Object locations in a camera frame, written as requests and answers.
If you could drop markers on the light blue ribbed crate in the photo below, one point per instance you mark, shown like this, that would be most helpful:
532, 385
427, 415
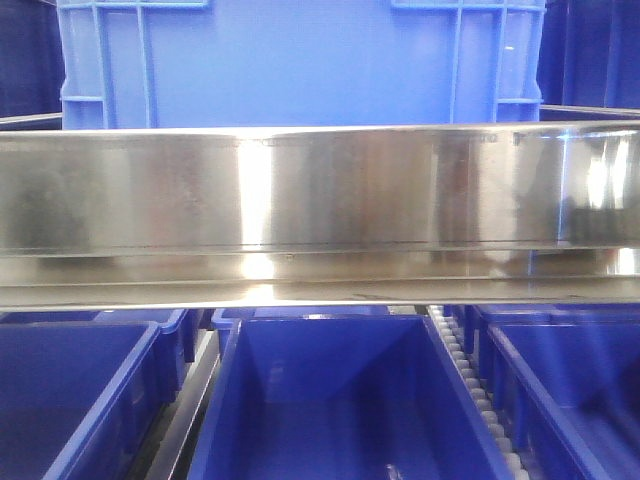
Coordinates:
163, 64

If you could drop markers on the blue bin lower centre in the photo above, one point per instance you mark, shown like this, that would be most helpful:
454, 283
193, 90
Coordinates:
367, 397

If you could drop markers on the stainless steel shelf front beam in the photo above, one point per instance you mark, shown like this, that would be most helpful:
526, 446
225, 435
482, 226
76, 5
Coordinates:
507, 212

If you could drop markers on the blue bin lower right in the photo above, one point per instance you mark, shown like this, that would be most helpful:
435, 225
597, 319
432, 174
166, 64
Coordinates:
564, 382

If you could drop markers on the blue bin lower left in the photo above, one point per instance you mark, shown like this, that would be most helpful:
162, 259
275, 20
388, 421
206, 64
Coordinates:
80, 390

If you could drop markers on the dark blue bin upper right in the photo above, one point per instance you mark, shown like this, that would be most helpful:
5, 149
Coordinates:
589, 61

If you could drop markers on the dark blue bin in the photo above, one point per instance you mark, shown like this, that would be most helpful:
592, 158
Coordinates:
32, 66
589, 61

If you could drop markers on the dark blue bin upper left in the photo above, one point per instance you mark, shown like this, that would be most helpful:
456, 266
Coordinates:
32, 66

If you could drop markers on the steel divider rail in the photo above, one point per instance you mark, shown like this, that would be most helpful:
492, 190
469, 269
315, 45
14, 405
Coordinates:
181, 423

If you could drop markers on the white roller track rail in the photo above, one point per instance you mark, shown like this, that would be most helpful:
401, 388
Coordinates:
452, 336

